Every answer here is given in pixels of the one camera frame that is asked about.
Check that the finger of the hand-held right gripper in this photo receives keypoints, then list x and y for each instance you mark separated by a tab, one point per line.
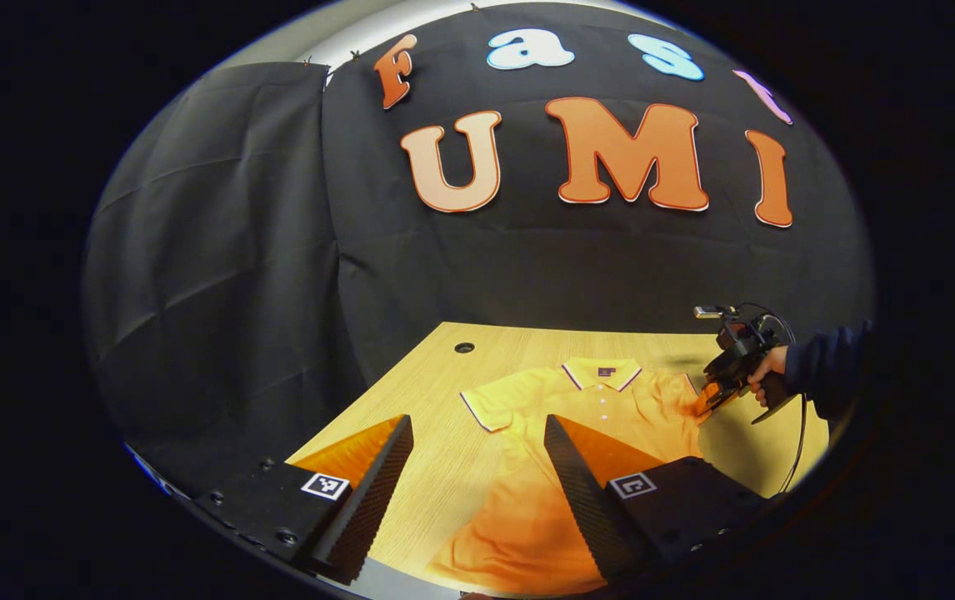
709	402

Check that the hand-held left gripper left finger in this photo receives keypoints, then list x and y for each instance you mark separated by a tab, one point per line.
369	500

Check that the orange polo T-shirt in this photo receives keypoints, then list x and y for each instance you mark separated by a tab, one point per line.
527	500

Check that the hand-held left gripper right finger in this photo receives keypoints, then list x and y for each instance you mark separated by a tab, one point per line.
586	508

